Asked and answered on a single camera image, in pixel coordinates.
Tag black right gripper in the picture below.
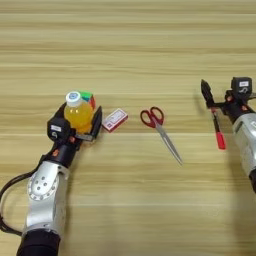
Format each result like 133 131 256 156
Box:
200 78 256 125

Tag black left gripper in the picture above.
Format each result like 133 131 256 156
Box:
40 102 104 168

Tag orange juice bottle white cap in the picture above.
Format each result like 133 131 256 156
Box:
63 90 95 135

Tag colourful puzzle cube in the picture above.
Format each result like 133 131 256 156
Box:
79 90 97 111

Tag small black box white label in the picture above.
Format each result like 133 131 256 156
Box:
230 76 254 100
46 116 72 143

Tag red white card box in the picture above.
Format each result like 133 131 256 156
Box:
101 107 130 134

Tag red handled scissors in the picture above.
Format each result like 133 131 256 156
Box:
139 106 184 167

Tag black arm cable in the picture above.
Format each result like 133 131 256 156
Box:
0 167 42 237

